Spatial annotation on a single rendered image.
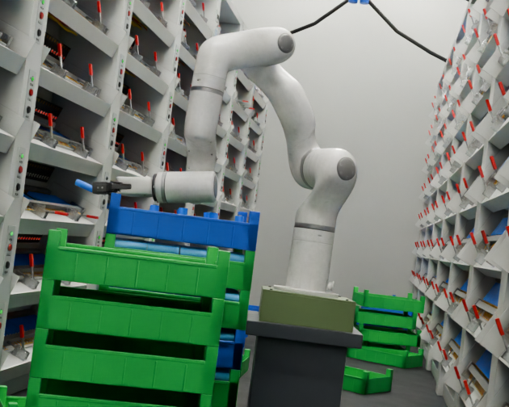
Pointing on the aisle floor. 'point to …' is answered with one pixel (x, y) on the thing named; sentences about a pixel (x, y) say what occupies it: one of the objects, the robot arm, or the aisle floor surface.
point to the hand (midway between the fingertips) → (101, 187)
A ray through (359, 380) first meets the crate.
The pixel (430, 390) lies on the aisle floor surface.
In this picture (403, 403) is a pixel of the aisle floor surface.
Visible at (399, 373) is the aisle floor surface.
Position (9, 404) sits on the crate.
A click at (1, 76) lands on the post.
